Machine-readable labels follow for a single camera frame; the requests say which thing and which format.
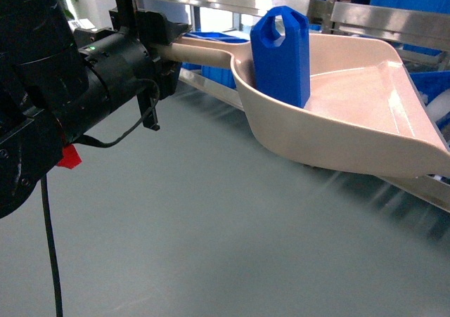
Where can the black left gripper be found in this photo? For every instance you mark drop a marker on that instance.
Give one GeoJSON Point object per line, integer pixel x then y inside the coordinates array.
{"type": "Point", "coordinates": [121, 66]}

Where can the blue plastic block part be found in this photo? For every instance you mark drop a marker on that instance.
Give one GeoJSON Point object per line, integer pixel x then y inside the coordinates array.
{"type": "Point", "coordinates": [280, 52]}

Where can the beige plastic dustpan scoop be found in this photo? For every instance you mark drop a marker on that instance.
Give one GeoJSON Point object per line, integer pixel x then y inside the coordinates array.
{"type": "Point", "coordinates": [363, 116]}

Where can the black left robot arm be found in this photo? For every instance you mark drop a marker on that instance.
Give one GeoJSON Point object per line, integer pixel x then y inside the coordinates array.
{"type": "Point", "coordinates": [56, 84]}

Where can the stainless steel shelf rack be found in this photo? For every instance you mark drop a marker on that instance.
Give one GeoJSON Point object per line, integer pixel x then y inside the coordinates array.
{"type": "Point", "coordinates": [360, 21]}

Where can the red plastic clip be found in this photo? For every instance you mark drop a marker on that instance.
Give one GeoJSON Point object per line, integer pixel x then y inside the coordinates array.
{"type": "Point", "coordinates": [71, 158]}

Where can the blue storage bin right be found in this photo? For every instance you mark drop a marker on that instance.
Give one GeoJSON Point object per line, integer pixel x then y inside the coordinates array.
{"type": "Point", "coordinates": [431, 84]}

